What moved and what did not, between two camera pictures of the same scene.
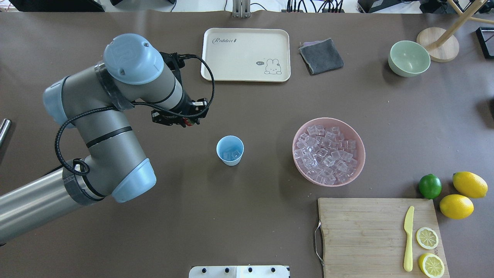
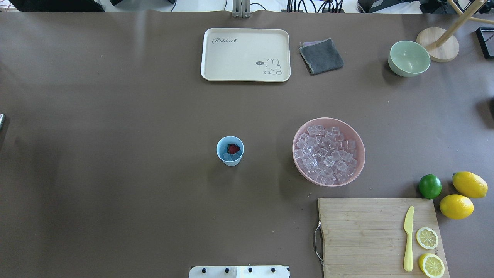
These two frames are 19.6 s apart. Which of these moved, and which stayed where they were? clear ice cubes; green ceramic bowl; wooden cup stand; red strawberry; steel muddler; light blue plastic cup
Moved: red strawberry; steel muddler
Stayed: wooden cup stand; light blue plastic cup; green ceramic bowl; clear ice cubes
